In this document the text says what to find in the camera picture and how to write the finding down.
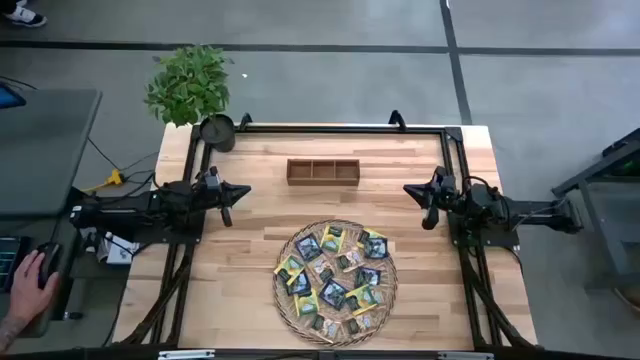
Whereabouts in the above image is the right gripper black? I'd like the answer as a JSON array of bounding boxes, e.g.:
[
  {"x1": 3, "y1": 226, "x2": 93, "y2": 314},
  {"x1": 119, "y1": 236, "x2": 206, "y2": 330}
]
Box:
[{"x1": 402, "y1": 166, "x2": 474, "y2": 232}]

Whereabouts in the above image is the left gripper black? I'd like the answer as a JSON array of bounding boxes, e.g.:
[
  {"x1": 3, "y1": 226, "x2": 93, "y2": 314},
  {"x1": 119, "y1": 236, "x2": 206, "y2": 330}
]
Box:
[{"x1": 189, "y1": 166, "x2": 252, "y2": 230}]

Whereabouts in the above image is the yellow lemon tea bag packet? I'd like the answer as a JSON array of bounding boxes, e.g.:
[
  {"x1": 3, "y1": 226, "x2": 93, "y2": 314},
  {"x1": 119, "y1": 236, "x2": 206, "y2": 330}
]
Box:
[
  {"x1": 343, "y1": 284, "x2": 380, "y2": 317},
  {"x1": 319, "y1": 224, "x2": 347, "y2": 254},
  {"x1": 273, "y1": 253, "x2": 306, "y2": 286},
  {"x1": 292, "y1": 288, "x2": 321, "y2": 318},
  {"x1": 355, "y1": 227, "x2": 387, "y2": 250}
]

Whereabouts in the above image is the blue tea bag packet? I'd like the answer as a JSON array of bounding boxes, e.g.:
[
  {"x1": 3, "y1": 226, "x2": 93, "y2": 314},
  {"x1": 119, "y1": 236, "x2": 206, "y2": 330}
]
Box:
[
  {"x1": 286, "y1": 271, "x2": 314, "y2": 299},
  {"x1": 318, "y1": 278, "x2": 350, "y2": 311},
  {"x1": 293, "y1": 232, "x2": 324, "y2": 263},
  {"x1": 363, "y1": 235, "x2": 390, "y2": 260},
  {"x1": 353, "y1": 266, "x2": 383, "y2": 290}
]

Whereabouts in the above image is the round woven straw tray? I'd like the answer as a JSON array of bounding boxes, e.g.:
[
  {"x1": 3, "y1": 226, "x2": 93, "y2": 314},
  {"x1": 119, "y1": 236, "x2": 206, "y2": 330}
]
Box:
[{"x1": 272, "y1": 218, "x2": 400, "y2": 348}]

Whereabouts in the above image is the person's forearm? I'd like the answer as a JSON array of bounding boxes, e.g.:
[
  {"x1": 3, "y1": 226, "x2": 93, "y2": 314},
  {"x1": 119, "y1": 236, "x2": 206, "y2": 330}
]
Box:
[{"x1": 0, "y1": 313, "x2": 26, "y2": 354}]

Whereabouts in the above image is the wooden three-compartment box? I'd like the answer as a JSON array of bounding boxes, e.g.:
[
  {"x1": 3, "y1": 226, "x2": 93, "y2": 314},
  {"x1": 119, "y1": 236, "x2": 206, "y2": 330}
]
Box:
[{"x1": 286, "y1": 158, "x2": 361, "y2": 187}]

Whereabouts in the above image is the yellow power plug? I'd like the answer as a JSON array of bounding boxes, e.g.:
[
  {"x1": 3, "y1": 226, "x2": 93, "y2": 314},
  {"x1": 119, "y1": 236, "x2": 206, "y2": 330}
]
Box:
[{"x1": 82, "y1": 168, "x2": 126, "y2": 195}]

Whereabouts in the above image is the green potted plant black pot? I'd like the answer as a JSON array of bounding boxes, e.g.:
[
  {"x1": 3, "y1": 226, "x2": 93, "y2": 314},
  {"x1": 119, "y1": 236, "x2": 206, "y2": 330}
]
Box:
[{"x1": 143, "y1": 43, "x2": 237, "y2": 154}]

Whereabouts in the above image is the white printed box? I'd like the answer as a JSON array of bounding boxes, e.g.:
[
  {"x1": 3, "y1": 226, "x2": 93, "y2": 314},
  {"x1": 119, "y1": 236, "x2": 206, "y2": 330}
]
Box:
[{"x1": 97, "y1": 232, "x2": 141, "y2": 266}]

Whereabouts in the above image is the grey keyboard desk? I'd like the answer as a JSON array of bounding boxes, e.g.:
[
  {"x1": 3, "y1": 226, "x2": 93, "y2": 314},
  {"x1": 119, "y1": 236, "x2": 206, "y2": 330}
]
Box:
[{"x1": 0, "y1": 212, "x2": 85, "y2": 340}]

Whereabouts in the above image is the black computer mouse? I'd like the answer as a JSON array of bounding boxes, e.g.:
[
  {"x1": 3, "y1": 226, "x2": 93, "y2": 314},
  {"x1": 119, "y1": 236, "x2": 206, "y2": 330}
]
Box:
[{"x1": 35, "y1": 241, "x2": 64, "y2": 291}]

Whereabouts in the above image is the dark grey raised desk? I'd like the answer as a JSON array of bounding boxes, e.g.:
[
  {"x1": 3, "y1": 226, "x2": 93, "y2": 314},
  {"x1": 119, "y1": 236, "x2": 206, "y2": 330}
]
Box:
[{"x1": 0, "y1": 88, "x2": 104, "y2": 217}]

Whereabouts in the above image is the black metal stand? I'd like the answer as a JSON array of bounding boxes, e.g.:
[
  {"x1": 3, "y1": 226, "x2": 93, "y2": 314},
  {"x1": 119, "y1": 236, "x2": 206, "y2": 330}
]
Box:
[{"x1": 551, "y1": 127, "x2": 640, "y2": 291}]

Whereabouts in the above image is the person's hand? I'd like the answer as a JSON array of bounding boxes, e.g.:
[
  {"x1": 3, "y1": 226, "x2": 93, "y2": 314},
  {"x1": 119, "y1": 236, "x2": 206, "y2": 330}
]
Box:
[{"x1": 5, "y1": 249, "x2": 61, "y2": 326}]

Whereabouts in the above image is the backlit black keyboard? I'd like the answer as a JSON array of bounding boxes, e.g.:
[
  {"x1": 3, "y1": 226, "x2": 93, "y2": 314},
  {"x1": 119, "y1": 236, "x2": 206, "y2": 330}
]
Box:
[{"x1": 0, "y1": 235, "x2": 34, "y2": 294}]

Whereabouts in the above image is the small lit display screen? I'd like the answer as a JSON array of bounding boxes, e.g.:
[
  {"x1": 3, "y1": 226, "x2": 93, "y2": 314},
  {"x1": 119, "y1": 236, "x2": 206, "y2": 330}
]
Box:
[{"x1": 0, "y1": 82, "x2": 28, "y2": 110}]

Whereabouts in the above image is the white black sneaker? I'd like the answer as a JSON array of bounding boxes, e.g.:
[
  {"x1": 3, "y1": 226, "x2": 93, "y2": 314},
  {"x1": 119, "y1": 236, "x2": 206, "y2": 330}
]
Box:
[{"x1": 2, "y1": 0, "x2": 49, "y2": 29}]

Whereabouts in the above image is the black metal table frame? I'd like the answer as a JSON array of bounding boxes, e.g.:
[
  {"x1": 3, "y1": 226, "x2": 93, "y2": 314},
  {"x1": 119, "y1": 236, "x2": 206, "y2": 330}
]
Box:
[{"x1": 114, "y1": 109, "x2": 540, "y2": 351}]

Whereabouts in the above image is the black floor cable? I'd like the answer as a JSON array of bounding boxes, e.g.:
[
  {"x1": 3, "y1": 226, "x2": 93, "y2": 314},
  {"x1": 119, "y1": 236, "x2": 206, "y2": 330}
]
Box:
[{"x1": 87, "y1": 135, "x2": 161, "y2": 187}]

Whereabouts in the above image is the silver metal bracket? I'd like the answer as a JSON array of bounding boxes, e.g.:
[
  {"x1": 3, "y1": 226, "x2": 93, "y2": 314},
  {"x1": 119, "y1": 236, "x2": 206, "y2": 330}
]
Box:
[
  {"x1": 437, "y1": 351, "x2": 496, "y2": 360},
  {"x1": 157, "y1": 349, "x2": 216, "y2": 360}
]

